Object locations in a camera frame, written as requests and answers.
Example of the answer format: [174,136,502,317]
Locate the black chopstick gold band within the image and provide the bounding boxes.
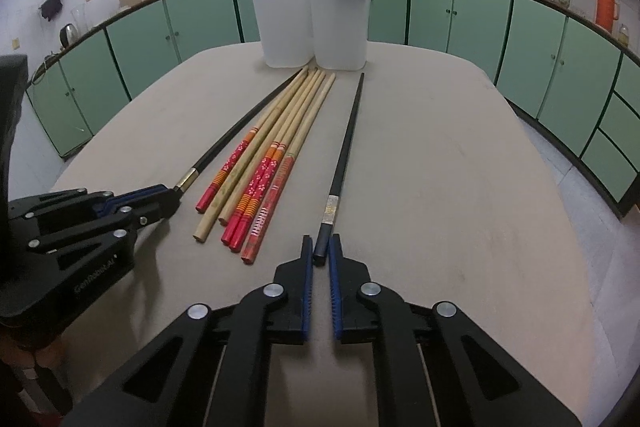
[174,66,308,198]

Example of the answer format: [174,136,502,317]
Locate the plain bamboo chopstick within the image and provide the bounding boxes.
[215,69,326,227]
[193,67,315,243]

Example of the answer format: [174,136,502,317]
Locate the red floral bamboo chopstick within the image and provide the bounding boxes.
[195,65,308,213]

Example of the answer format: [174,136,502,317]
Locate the orange red striped chopstick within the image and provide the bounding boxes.
[241,72,336,265]

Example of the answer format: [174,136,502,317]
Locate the black chopstick silver band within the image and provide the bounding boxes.
[311,72,364,267]

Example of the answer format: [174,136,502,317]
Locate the electric kettle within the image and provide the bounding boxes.
[58,23,80,50]

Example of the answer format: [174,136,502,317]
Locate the white double utensil holder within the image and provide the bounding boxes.
[252,0,371,72]

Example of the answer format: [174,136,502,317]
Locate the green base cabinets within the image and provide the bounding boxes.
[27,0,639,215]

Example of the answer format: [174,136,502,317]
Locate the glass jar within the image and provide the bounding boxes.
[617,24,630,48]

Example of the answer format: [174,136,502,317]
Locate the orange thermos flask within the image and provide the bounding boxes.
[594,0,620,32]

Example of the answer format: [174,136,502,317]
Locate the dark cloth on rail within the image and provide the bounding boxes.
[39,0,63,22]

